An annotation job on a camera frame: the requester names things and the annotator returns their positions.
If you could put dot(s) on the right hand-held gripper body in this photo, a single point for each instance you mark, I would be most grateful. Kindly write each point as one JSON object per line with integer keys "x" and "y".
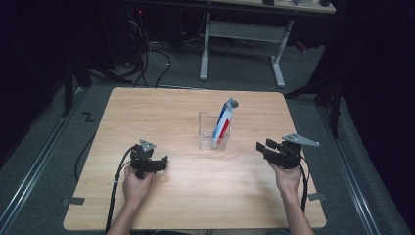
{"x": 288, "y": 153}

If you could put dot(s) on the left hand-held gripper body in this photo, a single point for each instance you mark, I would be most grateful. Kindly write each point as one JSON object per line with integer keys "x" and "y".
{"x": 143, "y": 158}

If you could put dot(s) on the blue red white toothpaste tube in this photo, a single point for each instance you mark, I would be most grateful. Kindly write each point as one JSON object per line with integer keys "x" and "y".
{"x": 224, "y": 121}

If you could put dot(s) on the clear plastic container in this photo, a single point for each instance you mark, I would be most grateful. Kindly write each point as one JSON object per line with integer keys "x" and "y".
{"x": 208, "y": 137}

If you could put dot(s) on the person's right hand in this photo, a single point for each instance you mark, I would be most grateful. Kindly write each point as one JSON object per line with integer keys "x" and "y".
{"x": 288, "y": 179}

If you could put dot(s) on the person's left hand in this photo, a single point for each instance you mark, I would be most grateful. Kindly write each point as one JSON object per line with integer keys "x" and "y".
{"x": 135, "y": 187}

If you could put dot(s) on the grey tape piece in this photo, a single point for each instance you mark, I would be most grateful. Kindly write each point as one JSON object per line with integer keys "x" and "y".
{"x": 73, "y": 201}
{"x": 317, "y": 196}

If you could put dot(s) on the black zigzag tape mark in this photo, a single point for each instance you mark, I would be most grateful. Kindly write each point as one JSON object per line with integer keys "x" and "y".
{"x": 88, "y": 117}

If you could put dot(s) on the black metal stand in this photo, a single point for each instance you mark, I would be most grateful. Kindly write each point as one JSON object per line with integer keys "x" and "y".
{"x": 334, "y": 98}
{"x": 68, "y": 88}

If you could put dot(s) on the white-framed desk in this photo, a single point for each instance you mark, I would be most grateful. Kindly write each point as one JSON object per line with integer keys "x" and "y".
{"x": 243, "y": 31}

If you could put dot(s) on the metal floor rail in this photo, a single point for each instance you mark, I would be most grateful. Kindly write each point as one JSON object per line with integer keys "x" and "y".
{"x": 350, "y": 173}
{"x": 36, "y": 163}

